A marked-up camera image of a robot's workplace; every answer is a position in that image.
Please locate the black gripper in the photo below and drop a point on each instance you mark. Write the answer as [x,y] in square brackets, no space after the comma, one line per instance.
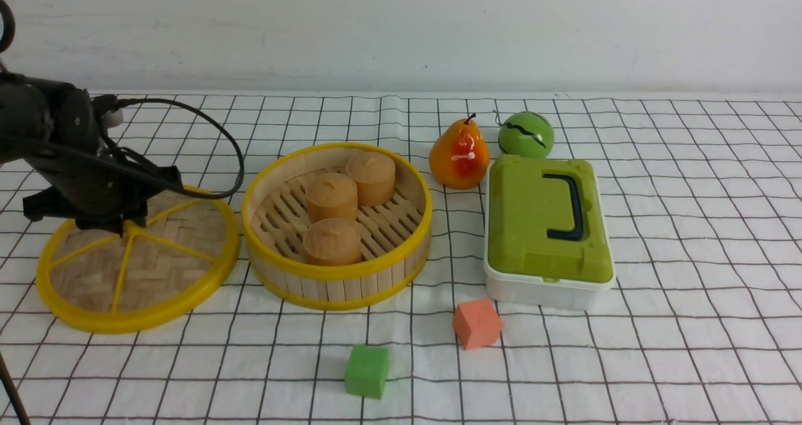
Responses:
[85,170]

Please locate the yellow woven bamboo steamer lid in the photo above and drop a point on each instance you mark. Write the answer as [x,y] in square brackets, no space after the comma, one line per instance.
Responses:
[109,283]

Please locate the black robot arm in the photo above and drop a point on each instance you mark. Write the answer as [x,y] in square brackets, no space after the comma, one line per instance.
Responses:
[27,118]

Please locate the bamboo steamer basket yellow rims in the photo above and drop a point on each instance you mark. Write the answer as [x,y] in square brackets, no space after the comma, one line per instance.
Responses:
[394,237]

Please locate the green lid white plastic box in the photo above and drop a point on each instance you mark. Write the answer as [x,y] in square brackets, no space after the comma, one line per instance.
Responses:
[545,242]

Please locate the black tripod leg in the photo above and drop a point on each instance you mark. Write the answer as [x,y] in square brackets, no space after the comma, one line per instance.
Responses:
[14,397]

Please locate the tan toy bun middle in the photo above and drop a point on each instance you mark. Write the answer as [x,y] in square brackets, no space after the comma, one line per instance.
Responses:
[331,195]

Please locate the tan toy bun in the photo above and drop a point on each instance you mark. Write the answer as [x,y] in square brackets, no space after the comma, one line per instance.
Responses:
[331,195]
[332,242]
[374,175]

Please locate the tan toy bun front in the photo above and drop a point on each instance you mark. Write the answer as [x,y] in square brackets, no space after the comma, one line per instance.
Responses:
[332,242]

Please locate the tan toy bun rear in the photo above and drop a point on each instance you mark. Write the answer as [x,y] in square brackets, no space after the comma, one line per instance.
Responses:
[374,175]

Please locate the green foam cube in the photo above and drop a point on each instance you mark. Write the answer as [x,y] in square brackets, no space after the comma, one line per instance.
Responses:
[366,371]

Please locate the orange red toy pear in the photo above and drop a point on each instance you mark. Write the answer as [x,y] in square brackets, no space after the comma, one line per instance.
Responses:
[459,158]

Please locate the orange foam cube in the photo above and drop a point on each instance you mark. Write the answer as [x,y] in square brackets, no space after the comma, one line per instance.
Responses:
[476,324]

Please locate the green toy apple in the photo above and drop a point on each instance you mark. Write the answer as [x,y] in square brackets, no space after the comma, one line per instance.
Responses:
[526,134]

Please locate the white black grid tablecloth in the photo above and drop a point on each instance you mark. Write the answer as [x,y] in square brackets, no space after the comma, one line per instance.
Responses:
[702,199]

